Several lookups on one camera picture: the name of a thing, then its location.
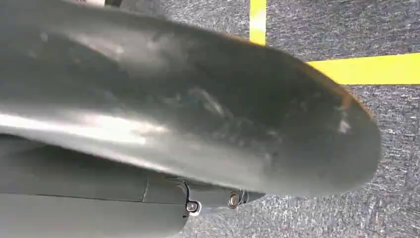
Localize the yellow tape strip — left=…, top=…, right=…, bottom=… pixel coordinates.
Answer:
left=249, top=0, right=268, bottom=46
left=307, top=53, right=420, bottom=86

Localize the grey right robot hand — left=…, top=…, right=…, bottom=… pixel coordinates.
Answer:
left=0, top=0, right=383, bottom=238

